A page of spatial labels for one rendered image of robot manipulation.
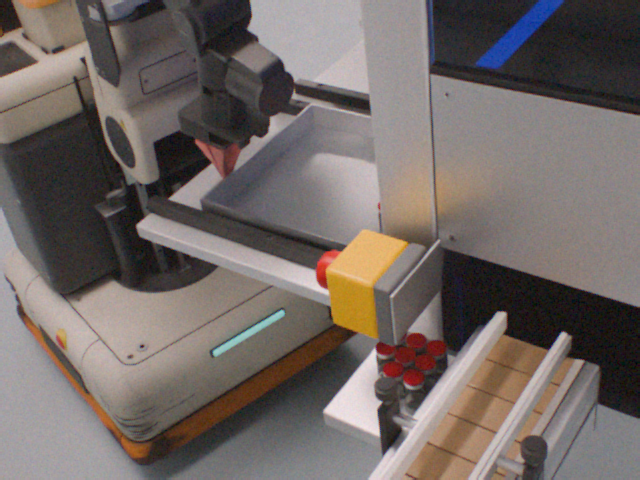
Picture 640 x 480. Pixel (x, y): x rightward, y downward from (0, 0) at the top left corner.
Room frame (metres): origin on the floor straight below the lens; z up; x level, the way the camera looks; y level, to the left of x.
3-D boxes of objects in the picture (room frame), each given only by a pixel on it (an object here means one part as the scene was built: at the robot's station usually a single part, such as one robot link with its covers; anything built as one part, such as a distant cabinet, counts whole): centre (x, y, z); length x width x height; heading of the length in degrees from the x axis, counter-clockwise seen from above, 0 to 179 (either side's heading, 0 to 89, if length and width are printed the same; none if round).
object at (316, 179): (0.99, -0.07, 0.90); 0.34 x 0.26 x 0.04; 51
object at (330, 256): (0.71, -0.01, 0.99); 0.04 x 0.04 x 0.04; 51
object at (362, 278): (0.68, -0.05, 0.99); 0.08 x 0.07 x 0.07; 51
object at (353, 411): (0.64, -0.07, 0.87); 0.14 x 0.13 x 0.02; 51
